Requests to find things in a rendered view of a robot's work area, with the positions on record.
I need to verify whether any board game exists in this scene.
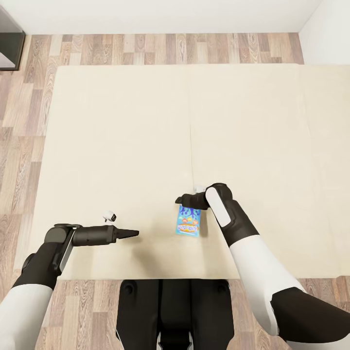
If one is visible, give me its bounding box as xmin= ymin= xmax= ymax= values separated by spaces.
xmin=175 ymin=204 xmax=201 ymax=238

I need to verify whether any robot trunk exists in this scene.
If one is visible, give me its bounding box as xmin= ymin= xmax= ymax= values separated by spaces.
xmin=157 ymin=331 xmax=193 ymax=350

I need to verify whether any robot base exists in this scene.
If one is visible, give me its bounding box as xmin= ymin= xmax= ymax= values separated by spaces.
xmin=116 ymin=279 xmax=234 ymax=350

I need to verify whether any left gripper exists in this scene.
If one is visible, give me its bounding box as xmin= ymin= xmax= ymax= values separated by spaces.
xmin=87 ymin=225 xmax=139 ymax=246

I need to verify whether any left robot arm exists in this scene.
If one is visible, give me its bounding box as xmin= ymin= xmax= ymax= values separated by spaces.
xmin=0 ymin=210 xmax=139 ymax=350

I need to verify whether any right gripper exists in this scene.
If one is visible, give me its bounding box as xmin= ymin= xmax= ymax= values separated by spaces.
xmin=175 ymin=193 xmax=208 ymax=210

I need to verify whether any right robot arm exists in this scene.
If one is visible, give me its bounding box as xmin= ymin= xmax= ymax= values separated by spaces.
xmin=175 ymin=183 xmax=350 ymax=350

